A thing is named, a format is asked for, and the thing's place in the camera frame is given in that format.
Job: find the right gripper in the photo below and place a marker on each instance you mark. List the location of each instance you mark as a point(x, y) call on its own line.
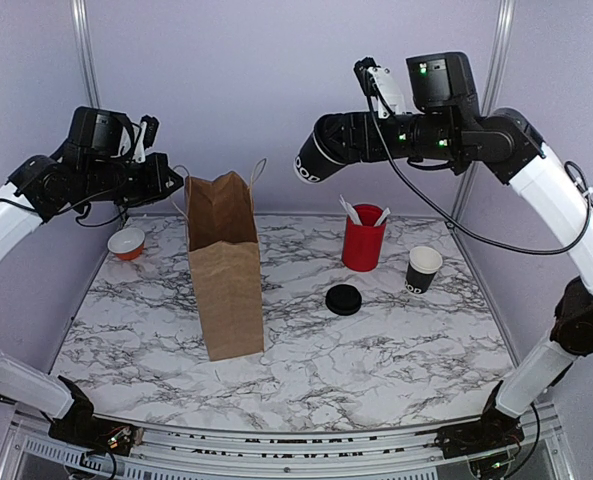
point(366, 135)

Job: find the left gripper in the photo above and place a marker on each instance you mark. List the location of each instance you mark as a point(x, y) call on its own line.
point(157, 187)

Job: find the black paper coffee cup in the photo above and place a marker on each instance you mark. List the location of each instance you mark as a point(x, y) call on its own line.
point(313, 164)

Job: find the brown paper bag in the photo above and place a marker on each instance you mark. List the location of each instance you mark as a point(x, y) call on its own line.
point(224, 261)

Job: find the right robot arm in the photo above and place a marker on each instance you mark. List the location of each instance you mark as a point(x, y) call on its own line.
point(448, 132)

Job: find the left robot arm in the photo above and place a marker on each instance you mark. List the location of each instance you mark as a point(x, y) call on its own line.
point(105, 157)

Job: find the white stirrer left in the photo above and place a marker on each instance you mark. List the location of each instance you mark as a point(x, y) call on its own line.
point(350, 211)

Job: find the white stirrer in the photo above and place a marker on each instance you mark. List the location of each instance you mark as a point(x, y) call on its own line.
point(383, 216)
point(350, 211)

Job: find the orange white bowl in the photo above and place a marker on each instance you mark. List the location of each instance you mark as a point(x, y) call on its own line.
point(127, 244)

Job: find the white stirrer right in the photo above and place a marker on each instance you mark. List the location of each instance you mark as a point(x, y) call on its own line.
point(383, 216)

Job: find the red cylindrical holder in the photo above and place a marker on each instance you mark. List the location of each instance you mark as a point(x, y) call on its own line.
point(362, 243)

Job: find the stacked black paper cup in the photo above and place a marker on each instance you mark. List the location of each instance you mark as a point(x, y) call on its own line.
point(424, 263)

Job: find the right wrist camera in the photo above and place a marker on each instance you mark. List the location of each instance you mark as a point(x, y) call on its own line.
point(377, 82)

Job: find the left aluminium frame post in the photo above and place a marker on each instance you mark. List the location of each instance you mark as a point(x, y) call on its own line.
point(85, 51)

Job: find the aluminium frame post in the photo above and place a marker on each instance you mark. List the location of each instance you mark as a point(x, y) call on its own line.
point(85, 51)
point(499, 55)

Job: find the right aluminium frame post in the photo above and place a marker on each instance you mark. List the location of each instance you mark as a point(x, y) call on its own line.
point(499, 55)

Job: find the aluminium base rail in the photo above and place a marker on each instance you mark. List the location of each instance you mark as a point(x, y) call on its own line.
point(135, 450)

